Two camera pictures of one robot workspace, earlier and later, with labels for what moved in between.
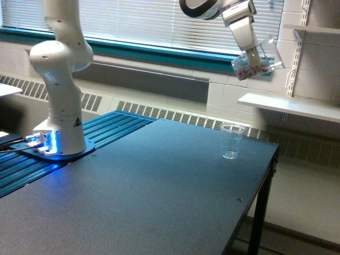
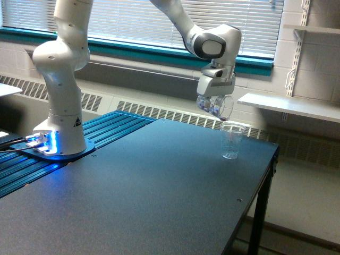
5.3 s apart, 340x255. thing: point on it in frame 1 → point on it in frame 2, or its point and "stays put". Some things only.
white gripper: (240, 20) → (217, 82)
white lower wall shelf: (314, 108) stays put
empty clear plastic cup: (231, 139) stays put
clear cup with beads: (270, 60) → (221, 107)
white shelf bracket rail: (304, 16) stays put
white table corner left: (6, 90) stays put
